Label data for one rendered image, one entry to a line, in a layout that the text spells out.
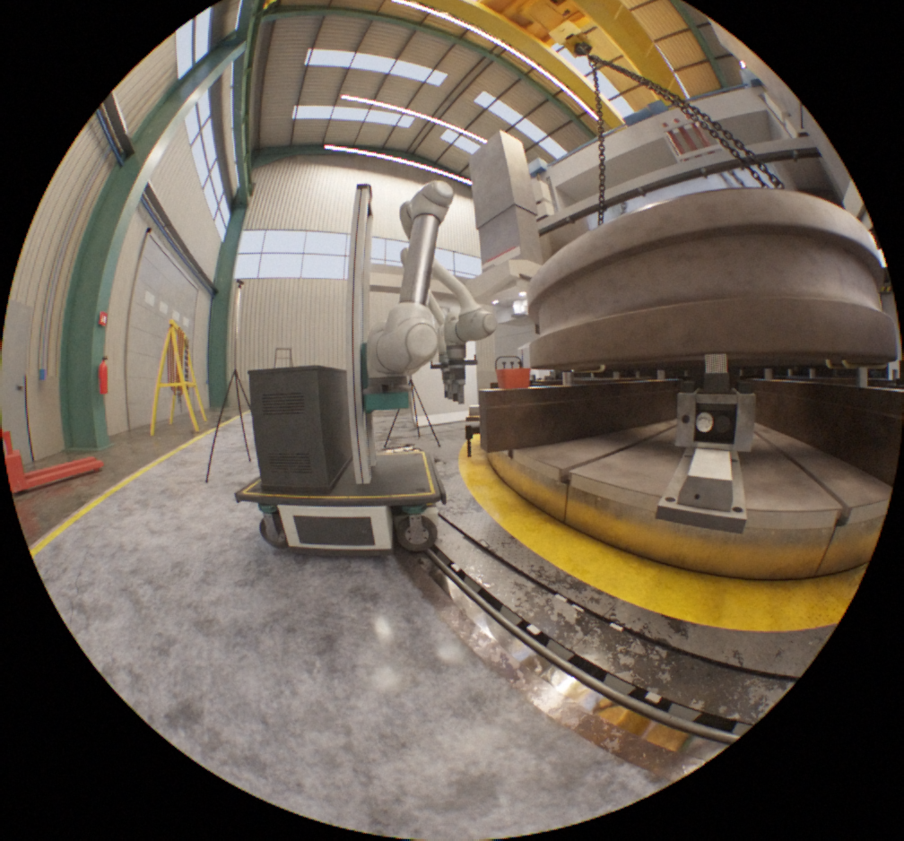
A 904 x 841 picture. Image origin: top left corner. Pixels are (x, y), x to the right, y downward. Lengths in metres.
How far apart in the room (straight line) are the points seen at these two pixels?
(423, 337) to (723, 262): 1.64
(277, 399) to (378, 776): 1.24
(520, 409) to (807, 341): 1.76
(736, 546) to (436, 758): 1.11
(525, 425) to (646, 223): 1.46
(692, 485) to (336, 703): 1.13
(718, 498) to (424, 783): 1.00
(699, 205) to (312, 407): 2.14
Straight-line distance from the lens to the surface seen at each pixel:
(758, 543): 1.26
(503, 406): 1.64
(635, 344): 1.68
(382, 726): 0.82
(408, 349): 0.79
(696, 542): 1.23
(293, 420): 1.15
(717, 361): 1.40
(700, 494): 0.95
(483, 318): 1.01
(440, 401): 4.82
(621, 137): 8.64
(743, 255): 1.86
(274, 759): 0.86
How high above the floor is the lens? 0.76
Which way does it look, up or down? 2 degrees down
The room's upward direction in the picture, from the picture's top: 2 degrees counter-clockwise
